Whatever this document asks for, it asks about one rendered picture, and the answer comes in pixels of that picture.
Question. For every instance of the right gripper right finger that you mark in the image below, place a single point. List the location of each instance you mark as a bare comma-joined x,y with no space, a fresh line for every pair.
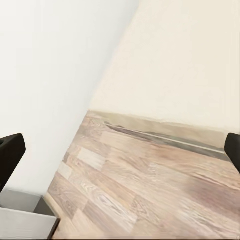
232,149

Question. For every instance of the desk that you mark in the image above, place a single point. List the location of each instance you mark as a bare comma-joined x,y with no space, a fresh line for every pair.
25,216

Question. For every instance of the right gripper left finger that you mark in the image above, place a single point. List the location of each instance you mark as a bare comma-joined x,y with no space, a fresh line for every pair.
12,150

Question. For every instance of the bed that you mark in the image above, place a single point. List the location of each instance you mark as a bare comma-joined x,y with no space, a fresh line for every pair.
175,77

